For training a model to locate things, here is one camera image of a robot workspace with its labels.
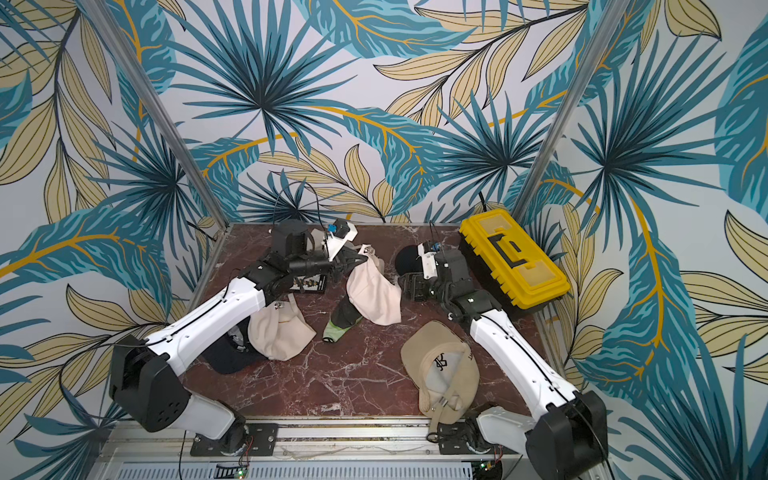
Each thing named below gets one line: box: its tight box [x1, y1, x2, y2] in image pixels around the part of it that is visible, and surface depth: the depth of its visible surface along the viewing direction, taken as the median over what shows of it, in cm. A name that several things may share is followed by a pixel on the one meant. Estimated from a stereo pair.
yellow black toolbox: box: [459, 208, 571, 312], surface depth 90 cm
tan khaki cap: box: [400, 320, 480, 443], surface depth 83 cm
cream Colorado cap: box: [247, 293, 317, 361], surface depth 88 cm
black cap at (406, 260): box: [395, 245, 423, 275], surface depth 112 cm
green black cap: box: [322, 295, 363, 343], surface depth 94 cm
